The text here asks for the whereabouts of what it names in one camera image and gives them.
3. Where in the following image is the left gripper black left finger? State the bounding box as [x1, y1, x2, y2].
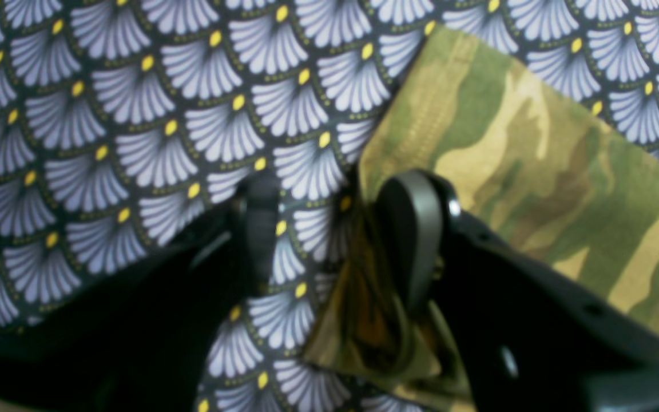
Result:
[0, 172, 280, 411]

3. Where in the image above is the purple fan-pattern tablecloth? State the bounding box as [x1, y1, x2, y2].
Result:
[0, 1, 659, 411]

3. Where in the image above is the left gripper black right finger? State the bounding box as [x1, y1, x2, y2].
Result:
[375, 169, 659, 411]

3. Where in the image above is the camouflage T-shirt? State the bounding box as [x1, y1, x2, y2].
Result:
[304, 27, 659, 411]

